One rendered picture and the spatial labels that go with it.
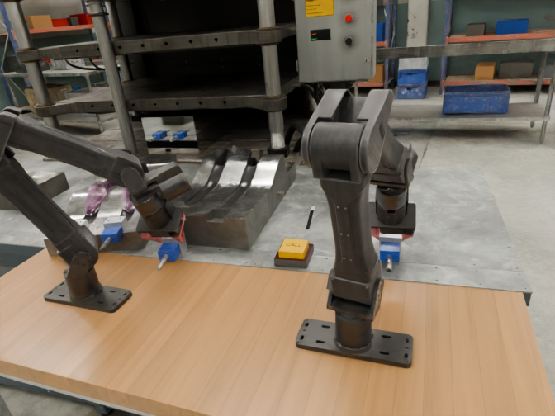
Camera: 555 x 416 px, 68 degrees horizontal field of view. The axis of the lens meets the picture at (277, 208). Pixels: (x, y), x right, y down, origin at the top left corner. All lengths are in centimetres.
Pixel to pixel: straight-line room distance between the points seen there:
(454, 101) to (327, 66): 302
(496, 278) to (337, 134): 57
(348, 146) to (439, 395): 41
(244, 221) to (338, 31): 95
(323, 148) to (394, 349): 39
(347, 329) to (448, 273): 33
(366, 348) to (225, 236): 49
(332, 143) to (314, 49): 124
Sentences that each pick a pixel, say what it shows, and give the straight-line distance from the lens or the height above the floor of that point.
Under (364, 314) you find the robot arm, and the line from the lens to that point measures 71.
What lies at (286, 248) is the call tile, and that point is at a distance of 98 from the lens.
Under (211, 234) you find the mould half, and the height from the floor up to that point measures 84.
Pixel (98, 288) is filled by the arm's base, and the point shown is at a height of 82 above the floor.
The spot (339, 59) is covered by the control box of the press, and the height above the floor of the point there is 115.
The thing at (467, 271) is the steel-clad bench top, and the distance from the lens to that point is 99.
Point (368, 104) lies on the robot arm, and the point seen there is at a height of 122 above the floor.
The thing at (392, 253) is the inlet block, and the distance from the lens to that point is 96.
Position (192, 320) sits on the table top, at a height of 80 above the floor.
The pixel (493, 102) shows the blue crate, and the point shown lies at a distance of 467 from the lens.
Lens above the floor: 134
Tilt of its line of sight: 25 degrees down
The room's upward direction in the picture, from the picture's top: 6 degrees counter-clockwise
